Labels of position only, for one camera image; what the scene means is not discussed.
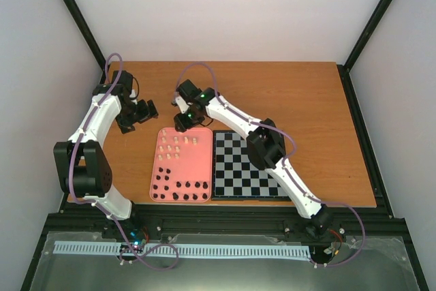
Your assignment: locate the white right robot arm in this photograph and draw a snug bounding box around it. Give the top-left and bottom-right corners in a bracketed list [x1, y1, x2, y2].
[172, 80, 332, 239]

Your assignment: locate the right controller board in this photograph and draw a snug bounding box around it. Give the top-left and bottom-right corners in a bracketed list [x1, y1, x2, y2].
[324, 228, 345, 258]

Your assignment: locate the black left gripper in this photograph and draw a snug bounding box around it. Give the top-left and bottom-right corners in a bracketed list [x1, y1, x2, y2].
[116, 99, 159, 134]

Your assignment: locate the black aluminium frame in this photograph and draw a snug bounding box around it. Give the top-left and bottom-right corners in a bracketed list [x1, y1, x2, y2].
[22, 0, 429, 290]

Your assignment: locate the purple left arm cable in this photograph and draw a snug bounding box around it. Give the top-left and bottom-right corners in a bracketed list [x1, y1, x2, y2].
[67, 52, 180, 271]

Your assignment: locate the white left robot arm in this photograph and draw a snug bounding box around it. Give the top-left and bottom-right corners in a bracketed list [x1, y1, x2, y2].
[53, 70, 158, 239]

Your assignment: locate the controller board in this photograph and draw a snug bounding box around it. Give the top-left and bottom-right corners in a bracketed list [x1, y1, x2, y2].
[324, 228, 345, 258]
[130, 226, 150, 249]

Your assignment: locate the light blue cable duct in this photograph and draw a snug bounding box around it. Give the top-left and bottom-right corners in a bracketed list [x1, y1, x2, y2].
[52, 241, 311, 261]

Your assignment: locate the left controller board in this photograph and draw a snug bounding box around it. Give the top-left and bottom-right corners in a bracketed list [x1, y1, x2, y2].
[130, 226, 150, 249]

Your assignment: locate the black grey chessboard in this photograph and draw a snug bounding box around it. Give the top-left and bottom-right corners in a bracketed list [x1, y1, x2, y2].
[212, 130, 290, 202]

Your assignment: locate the pink plastic tray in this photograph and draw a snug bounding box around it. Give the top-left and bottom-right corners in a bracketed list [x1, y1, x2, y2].
[149, 127, 213, 204]

